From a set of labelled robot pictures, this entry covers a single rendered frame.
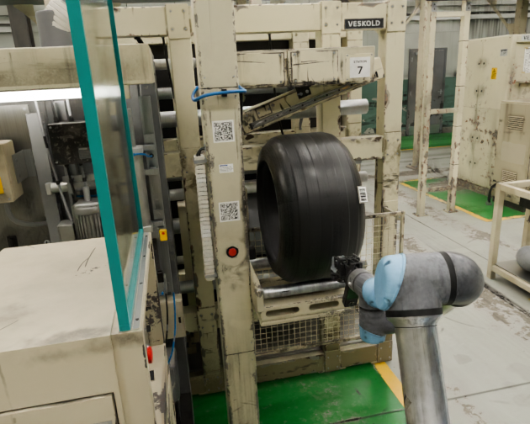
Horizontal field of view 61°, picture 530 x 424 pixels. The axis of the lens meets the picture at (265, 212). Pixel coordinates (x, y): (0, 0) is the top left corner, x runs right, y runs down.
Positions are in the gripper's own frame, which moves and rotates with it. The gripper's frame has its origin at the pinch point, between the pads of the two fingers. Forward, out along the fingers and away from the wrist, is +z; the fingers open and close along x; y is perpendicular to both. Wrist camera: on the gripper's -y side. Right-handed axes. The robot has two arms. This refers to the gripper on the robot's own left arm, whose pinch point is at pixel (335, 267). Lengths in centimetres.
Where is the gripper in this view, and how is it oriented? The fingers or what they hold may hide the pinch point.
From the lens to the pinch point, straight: 162.2
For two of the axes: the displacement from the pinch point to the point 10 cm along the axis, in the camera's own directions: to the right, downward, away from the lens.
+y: -0.7, -9.8, -1.7
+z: -2.0, -1.6, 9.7
